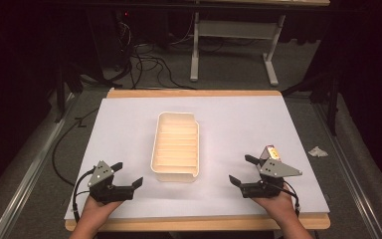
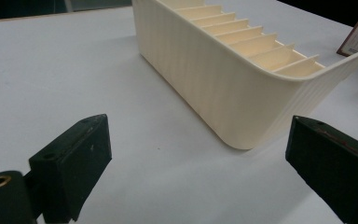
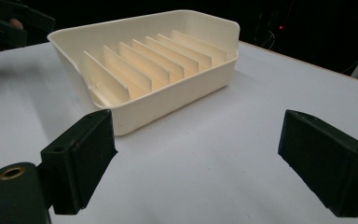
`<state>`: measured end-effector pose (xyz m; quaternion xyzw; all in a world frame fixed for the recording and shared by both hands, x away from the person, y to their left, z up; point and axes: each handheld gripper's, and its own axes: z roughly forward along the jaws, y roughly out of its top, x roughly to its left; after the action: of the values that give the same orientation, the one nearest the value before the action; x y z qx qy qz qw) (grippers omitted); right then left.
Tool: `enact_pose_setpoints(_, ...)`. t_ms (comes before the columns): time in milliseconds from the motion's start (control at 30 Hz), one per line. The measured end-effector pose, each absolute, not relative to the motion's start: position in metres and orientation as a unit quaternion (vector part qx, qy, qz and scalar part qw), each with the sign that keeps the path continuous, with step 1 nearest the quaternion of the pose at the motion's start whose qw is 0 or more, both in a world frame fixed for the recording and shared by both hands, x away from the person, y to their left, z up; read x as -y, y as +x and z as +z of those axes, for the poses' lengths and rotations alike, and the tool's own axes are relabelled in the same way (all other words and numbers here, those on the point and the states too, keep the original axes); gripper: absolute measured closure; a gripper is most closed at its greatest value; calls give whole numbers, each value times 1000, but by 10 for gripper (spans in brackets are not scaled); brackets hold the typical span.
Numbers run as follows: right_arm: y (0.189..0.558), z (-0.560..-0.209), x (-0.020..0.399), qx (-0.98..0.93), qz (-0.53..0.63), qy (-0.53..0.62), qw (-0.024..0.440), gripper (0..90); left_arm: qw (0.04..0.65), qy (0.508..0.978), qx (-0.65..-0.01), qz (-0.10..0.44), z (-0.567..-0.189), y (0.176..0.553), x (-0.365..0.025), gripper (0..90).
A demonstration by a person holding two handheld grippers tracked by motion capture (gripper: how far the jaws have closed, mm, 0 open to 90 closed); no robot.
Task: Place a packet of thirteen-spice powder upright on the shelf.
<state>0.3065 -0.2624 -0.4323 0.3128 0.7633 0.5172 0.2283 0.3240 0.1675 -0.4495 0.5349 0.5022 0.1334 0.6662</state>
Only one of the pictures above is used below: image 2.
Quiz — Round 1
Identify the cream plastic divided organizer box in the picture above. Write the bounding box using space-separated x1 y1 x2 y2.
131 0 358 151

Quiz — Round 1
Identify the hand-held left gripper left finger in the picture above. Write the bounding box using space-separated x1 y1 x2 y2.
28 113 113 224

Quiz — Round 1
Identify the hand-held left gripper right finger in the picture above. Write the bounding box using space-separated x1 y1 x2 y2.
284 115 358 224

